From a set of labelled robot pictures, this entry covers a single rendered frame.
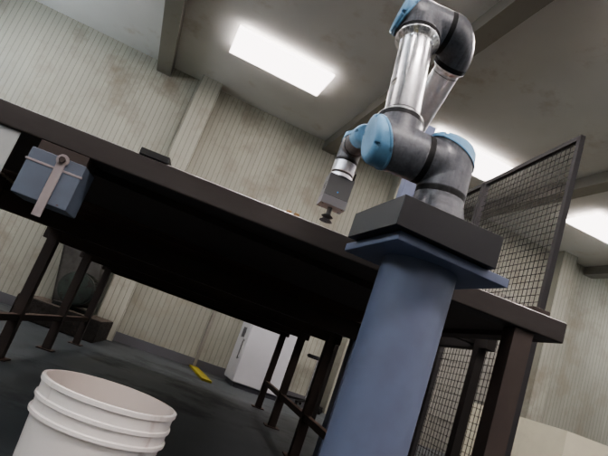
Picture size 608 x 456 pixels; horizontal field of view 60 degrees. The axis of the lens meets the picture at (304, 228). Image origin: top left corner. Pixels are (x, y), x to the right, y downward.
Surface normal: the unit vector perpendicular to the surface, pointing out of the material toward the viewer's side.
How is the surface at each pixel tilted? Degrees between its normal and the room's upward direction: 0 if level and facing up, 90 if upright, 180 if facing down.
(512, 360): 90
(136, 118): 90
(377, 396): 90
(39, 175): 90
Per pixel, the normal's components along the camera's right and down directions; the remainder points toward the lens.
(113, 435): 0.43, -0.02
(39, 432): -0.49, -0.32
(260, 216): 0.19, -0.18
